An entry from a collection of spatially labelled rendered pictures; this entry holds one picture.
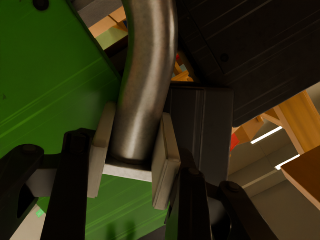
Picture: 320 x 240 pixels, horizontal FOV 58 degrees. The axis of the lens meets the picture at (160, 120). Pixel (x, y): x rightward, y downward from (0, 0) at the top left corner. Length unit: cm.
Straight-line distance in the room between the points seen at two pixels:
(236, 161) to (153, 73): 954
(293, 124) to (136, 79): 90
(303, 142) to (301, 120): 8
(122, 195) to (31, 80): 11
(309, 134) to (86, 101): 93
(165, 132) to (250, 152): 953
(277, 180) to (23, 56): 774
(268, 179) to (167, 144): 766
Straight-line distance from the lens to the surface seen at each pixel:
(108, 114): 17
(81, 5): 22
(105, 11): 87
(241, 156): 968
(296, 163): 81
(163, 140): 16
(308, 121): 106
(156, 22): 17
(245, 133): 420
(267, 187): 787
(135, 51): 17
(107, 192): 24
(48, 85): 22
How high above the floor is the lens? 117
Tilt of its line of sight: 5 degrees up
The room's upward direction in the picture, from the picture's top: 149 degrees clockwise
